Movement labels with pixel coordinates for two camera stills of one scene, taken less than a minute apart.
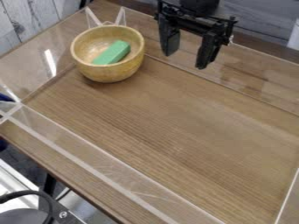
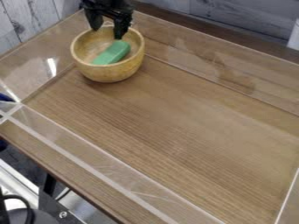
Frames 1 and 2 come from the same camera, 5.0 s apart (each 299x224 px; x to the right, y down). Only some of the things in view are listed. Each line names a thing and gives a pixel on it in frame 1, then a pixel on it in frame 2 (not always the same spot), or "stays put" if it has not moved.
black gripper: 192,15 to 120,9
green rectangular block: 114,54 stays put
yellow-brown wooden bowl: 94,40 stays put
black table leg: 50,186 stays put
